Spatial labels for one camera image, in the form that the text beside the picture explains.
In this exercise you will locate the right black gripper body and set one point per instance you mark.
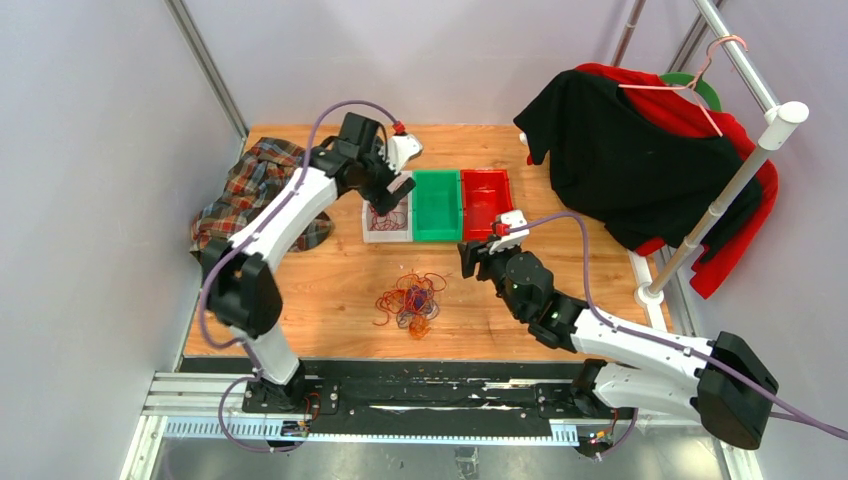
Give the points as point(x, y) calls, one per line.
point(491, 266)

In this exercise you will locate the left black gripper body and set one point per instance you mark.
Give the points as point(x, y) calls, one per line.
point(374, 187)

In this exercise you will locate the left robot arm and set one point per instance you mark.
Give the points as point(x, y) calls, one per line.
point(239, 286)

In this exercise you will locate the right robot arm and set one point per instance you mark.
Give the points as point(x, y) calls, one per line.
point(720, 383)

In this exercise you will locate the white plastic bin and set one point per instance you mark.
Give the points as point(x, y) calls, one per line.
point(396, 227)

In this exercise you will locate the green plastic bin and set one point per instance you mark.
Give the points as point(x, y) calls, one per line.
point(437, 212)

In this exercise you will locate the red plastic bin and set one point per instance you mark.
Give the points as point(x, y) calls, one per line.
point(485, 194)

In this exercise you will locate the plaid flannel shirt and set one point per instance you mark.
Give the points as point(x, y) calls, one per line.
point(256, 179)

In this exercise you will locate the black shirt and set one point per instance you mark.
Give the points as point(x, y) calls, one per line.
point(646, 164)

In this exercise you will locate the green hanger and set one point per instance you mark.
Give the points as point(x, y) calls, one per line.
point(705, 91)

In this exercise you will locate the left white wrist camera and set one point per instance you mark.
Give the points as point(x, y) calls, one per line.
point(401, 149)

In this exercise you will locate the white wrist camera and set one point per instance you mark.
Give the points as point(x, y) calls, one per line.
point(401, 149)
point(509, 230)

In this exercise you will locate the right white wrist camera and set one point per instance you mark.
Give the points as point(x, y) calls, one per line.
point(509, 230)

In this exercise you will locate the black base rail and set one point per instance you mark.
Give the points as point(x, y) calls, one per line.
point(432, 398)

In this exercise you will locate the pink wire hanger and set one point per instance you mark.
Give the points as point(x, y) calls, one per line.
point(698, 75)

